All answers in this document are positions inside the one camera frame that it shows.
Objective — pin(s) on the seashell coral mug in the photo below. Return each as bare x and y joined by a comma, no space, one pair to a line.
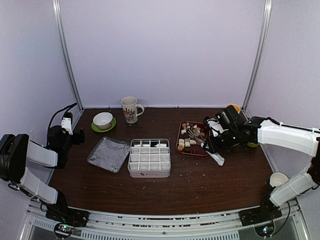
131,109

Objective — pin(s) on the aluminium frame post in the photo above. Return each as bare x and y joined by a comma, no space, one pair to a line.
264,31
65,53

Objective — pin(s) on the white cup near base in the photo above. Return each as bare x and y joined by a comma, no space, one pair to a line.
277,179

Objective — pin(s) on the green saucer plate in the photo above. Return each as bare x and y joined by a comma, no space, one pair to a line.
96,129

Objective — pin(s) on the red chocolate tray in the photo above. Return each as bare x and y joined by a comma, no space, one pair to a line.
185,144

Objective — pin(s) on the front aluminium rail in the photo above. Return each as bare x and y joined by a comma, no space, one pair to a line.
224,225

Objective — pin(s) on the left aluminium frame post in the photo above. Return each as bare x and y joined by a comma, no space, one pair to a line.
65,53

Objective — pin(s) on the white ceramic bowl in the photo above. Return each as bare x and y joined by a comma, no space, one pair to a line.
103,120

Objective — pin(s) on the tin box with dividers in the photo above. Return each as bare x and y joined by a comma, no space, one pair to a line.
149,158

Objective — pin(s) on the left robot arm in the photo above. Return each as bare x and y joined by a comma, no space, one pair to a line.
17,150

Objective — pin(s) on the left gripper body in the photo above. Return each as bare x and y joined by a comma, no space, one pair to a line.
77,140

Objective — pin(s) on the green small bowl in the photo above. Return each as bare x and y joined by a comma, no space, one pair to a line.
252,145

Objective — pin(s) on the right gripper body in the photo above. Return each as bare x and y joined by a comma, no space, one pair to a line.
230,139

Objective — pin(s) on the white handled tongs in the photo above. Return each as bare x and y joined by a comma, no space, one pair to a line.
205,146

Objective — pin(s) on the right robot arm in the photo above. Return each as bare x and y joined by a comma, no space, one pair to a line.
268,131

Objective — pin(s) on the bunny tin lid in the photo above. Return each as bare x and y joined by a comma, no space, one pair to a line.
109,154

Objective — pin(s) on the right aluminium frame post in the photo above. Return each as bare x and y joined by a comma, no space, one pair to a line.
264,31

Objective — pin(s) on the yellow inside floral mug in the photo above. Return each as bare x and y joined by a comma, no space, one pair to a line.
237,108

